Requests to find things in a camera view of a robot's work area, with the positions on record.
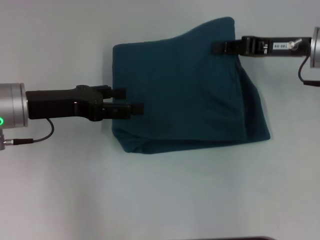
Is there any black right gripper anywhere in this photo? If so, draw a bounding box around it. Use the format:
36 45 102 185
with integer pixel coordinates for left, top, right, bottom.
211 36 313 58

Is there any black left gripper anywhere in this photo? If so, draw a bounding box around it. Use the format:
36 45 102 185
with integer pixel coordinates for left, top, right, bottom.
25 84 145 123

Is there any teal printed t-shirt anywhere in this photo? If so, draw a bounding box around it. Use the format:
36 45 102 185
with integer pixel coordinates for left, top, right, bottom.
111 16 271 155

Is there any left arm gripper cable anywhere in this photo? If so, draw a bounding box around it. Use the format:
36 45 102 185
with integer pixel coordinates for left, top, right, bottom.
3 118 55 146

